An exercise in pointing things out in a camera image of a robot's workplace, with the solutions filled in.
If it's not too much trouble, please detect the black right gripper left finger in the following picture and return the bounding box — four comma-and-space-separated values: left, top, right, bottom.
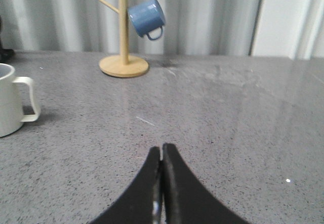
91, 147, 161, 223

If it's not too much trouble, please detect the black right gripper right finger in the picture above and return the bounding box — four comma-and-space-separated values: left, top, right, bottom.
163, 143, 247, 223

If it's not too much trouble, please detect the blue enamel mug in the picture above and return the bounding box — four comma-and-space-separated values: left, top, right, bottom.
128, 0, 166, 41

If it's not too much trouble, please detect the white HOME mug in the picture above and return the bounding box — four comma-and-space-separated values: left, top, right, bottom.
1, 63, 41, 137

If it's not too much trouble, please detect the wooden mug tree stand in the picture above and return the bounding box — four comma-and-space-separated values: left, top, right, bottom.
98, 0, 149, 78

